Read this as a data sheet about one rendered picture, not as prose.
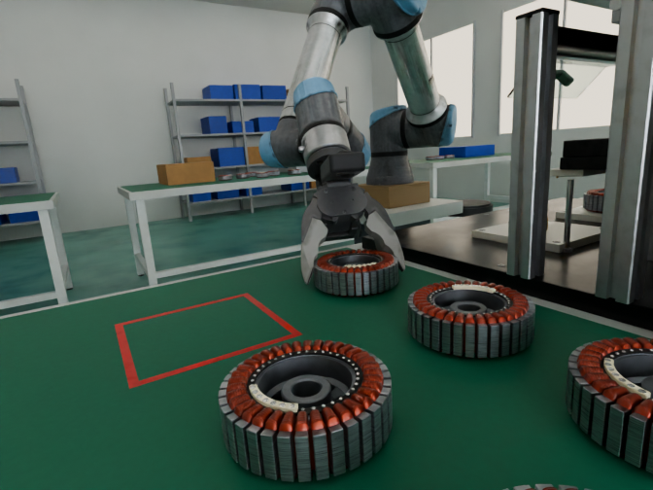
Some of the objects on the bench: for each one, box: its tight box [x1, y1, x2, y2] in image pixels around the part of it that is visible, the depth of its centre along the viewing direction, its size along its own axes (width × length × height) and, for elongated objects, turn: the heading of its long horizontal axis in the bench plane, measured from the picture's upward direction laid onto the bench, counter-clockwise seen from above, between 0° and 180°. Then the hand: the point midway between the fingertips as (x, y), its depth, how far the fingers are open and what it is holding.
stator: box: [407, 280, 535, 359], centre depth 39 cm, size 11×11×4 cm
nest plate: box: [556, 206, 602, 223], centre depth 78 cm, size 15×15×1 cm
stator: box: [314, 249, 398, 298], centre depth 55 cm, size 11×11×4 cm
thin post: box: [563, 179, 574, 253], centre depth 56 cm, size 2×2×10 cm
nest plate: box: [471, 221, 601, 253], centre depth 66 cm, size 15×15×1 cm
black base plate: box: [361, 197, 653, 332], centre depth 71 cm, size 47×64×2 cm
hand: (357, 273), depth 54 cm, fingers closed on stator, 13 cm apart
